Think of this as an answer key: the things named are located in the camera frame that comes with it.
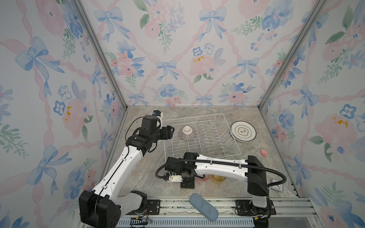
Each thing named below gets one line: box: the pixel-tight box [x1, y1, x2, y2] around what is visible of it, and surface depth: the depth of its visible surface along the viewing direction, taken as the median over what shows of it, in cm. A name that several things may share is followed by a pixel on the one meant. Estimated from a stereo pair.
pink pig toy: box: [260, 149, 268, 157], surface depth 94 cm
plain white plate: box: [229, 120, 257, 143], surface depth 103 cm
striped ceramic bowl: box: [181, 125, 195, 141], surface depth 99 cm
